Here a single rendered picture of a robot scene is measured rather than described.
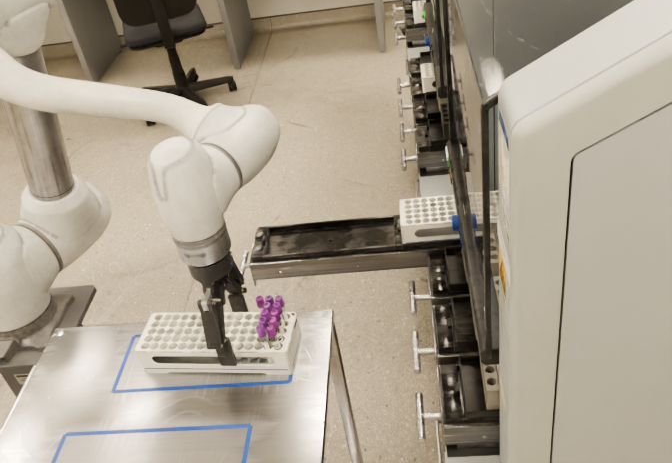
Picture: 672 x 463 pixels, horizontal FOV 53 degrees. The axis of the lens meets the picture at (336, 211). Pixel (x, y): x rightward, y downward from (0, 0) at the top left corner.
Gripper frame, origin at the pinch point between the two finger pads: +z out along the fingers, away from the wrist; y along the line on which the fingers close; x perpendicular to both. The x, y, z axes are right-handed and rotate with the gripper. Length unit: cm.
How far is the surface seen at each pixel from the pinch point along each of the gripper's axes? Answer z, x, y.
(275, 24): 84, -89, -378
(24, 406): 5.4, -39.3, 13.3
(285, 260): 6.9, 2.9, -28.8
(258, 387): 5.4, 5.4, 7.9
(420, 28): 7, 29, -157
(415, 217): 1.7, 32.2, -36.6
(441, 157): 9, 37, -72
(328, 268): 9.8, 12.3, -29.1
